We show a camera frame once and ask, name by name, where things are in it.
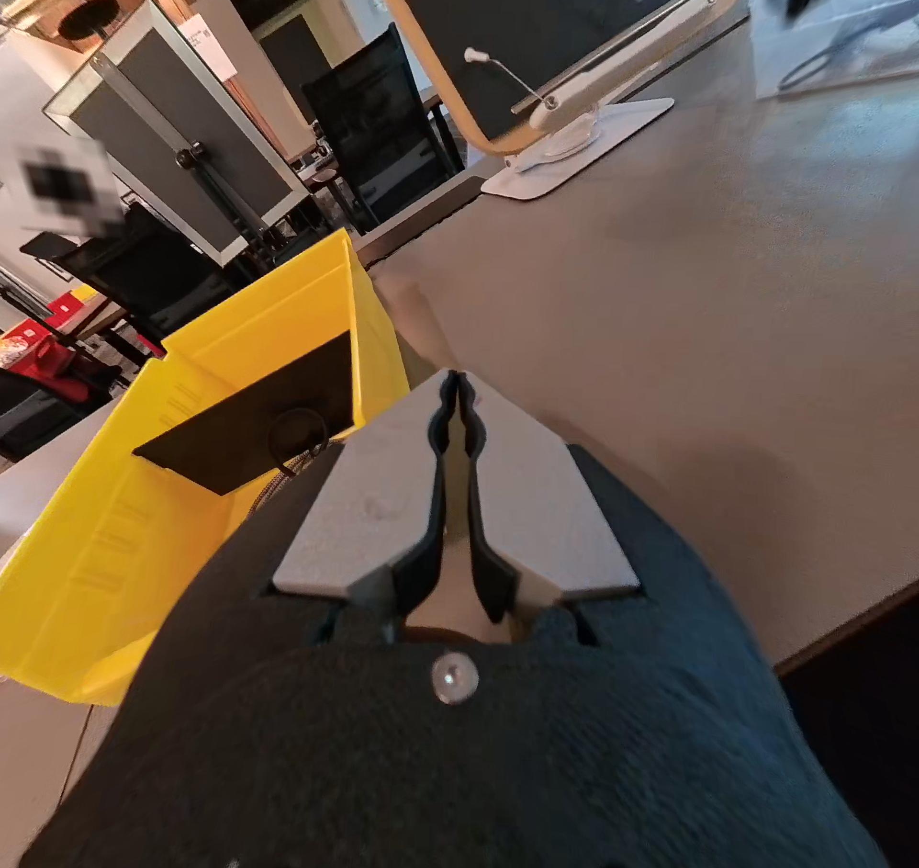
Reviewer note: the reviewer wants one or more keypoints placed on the black bin divider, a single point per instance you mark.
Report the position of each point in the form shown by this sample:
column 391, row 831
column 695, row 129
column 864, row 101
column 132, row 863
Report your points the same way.
column 237, row 430

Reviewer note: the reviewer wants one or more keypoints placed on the yellow plastic bin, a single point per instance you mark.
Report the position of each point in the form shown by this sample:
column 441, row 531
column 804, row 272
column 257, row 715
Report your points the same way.
column 86, row 559

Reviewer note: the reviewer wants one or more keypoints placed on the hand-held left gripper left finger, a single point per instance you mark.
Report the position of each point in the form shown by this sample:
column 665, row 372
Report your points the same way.
column 373, row 509

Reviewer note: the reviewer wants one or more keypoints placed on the red box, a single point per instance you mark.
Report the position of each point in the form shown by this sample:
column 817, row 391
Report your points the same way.
column 72, row 311

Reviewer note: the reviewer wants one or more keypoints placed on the grey framed display board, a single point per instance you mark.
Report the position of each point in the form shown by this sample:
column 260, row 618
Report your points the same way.
column 187, row 143

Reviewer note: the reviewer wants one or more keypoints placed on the white paper note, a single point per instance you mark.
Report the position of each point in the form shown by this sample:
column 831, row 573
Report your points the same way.
column 208, row 46

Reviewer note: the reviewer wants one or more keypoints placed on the black wood-edged display board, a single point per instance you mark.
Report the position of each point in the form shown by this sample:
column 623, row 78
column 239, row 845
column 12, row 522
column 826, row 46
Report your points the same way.
column 545, row 20

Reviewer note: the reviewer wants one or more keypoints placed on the black mesh office chair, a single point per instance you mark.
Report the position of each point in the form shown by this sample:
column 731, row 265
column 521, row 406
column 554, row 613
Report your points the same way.
column 143, row 286
column 388, row 128

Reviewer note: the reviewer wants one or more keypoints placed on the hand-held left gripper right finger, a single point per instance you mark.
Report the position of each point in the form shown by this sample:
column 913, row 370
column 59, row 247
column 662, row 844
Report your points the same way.
column 545, row 509

